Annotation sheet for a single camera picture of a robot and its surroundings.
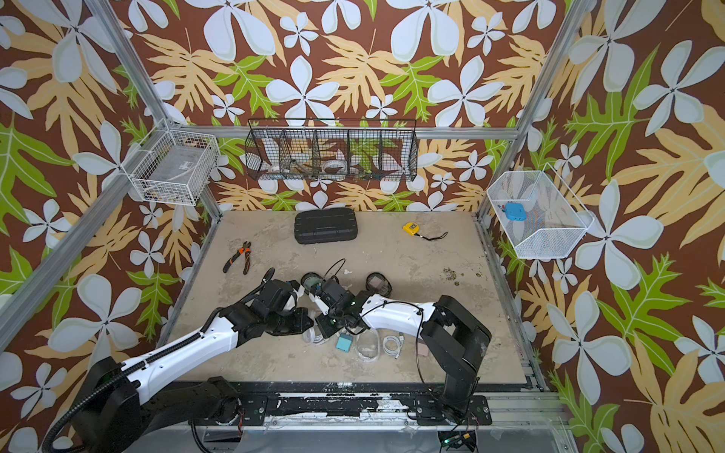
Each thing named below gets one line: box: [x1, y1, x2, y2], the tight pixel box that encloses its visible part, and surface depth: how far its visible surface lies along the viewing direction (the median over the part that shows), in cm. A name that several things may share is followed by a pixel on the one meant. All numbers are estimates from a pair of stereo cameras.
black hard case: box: [294, 207, 359, 245], surface depth 111 cm
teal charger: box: [335, 333, 354, 353], surface depth 86 cm
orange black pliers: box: [222, 240, 253, 275], surface depth 107 cm
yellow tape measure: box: [402, 221, 449, 241], surface depth 117 cm
